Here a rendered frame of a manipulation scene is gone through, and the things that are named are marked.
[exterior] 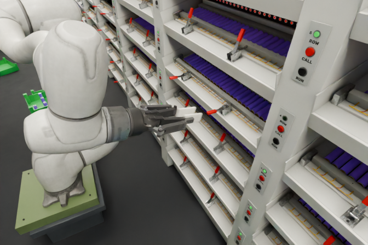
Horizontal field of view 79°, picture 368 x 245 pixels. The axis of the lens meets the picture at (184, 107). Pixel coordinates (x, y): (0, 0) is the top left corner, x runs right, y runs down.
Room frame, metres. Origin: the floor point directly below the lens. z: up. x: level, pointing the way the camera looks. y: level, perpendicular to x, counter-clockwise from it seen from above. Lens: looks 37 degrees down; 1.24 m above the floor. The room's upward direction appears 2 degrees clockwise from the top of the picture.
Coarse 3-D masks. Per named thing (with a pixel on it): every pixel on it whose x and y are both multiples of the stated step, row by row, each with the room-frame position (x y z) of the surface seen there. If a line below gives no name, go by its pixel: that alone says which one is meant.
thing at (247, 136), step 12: (168, 60) 0.98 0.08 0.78; (168, 72) 0.95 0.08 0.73; (180, 72) 0.90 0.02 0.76; (180, 84) 0.85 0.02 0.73; (192, 84) 0.80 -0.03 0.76; (192, 96) 0.77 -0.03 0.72; (204, 96) 0.71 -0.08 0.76; (204, 108) 0.70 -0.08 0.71; (216, 108) 0.64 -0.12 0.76; (228, 120) 0.58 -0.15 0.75; (240, 120) 0.57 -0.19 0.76; (264, 120) 0.55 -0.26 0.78; (240, 132) 0.52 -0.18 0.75; (252, 132) 0.51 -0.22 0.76; (252, 144) 0.47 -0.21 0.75
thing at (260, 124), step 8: (176, 64) 0.95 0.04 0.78; (184, 64) 0.92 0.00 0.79; (184, 72) 0.88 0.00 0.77; (192, 72) 0.85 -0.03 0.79; (200, 80) 0.80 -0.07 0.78; (208, 80) 0.77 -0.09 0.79; (208, 88) 0.74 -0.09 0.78; (216, 88) 0.72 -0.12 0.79; (216, 96) 0.69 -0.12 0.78; (224, 96) 0.67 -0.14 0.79; (232, 104) 0.63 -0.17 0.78; (240, 104) 0.61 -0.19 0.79; (240, 112) 0.59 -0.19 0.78; (248, 112) 0.57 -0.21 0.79; (256, 120) 0.53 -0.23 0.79
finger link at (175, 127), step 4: (184, 120) 0.48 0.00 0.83; (168, 124) 0.45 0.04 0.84; (172, 124) 0.45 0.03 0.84; (176, 124) 0.46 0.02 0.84; (180, 124) 0.46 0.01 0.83; (184, 124) 0.47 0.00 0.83; (160, 128) 0.42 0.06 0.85; (164, 128) 0.43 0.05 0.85; (168, 128) 0.44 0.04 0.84; (172, 128) 0.44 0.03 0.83; (176, 128) 0.45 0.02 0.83; (180, 128) 0.46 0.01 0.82; (164, 132) 0.43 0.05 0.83; (168, 132) 0.44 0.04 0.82; (172, 132) 0.44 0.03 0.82; (160, 136) 0.41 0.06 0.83
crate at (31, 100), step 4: (44, 92) 1.29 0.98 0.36; (24, 96) 1.21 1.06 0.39; (28, 96) 1.23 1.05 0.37; (32, 96) 1.25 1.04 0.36; (36, 96) 1.26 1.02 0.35; (44, 96) 1.29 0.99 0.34; (28, 100) 1.21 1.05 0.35; (32, 100) 1.24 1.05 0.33; (36, 100) 1.25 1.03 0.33; (40, 100) 1.26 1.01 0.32; (28, 104) 1.20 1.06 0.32; (32, 104) 1.20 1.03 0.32; (36, 104) 1.20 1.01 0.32; (40, 104) 1.21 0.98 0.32; (32, 108) 1.08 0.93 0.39; (40, 108) 1.10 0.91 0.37; (44, 108) 1.12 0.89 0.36; (32, 112) 1.07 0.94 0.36
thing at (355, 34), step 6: (366, 0) 0.37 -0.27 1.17; (360, 6) 0.37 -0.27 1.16; (366, 6) 0.38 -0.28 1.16; (360, 12) 0.37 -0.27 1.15; (366, 12) 0.37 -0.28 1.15; (360, 18) 0.37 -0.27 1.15; (366, 18) 0.36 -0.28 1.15; (354, 24) 0.37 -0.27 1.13; (360, 24) 0.37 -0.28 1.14; (366, 24) 0.36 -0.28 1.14; (354, 30) 0.37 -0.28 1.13; (360, 30) 0.36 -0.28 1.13; (366, 30) 0.36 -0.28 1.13; (354, 36) 0.37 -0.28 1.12; (360, 36) 0.36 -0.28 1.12; (366, 36) 0.36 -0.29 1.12; (366, 42) 0.35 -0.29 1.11
